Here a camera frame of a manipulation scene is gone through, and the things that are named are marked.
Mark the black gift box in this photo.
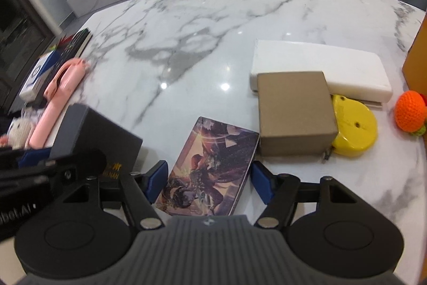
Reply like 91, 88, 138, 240
48, 103, 144, 209

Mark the illustrated anime card box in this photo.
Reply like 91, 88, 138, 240
155, 116, 259, 216

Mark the brown cardboard box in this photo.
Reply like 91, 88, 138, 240
257, 72, 338, 157

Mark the white rectangular box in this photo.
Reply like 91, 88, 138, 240
249, 40, 393, 103

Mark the pink selfie stick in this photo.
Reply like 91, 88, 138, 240
28, 58, 88, 149

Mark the yellow tape measure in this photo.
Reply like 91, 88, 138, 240
323, 94, 378, 162

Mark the white blue card box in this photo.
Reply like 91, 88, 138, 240
19, 50, 61, 103

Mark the black book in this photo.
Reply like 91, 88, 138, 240
57, 28, 93, 61

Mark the orange crocheted ball toy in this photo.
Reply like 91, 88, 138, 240
394, 90, 426, 137

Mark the orange storage box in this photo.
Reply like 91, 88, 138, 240
402, 16, 427, 95

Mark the small bunny plush keychain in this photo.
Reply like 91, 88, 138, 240
1, 117, 35, 150

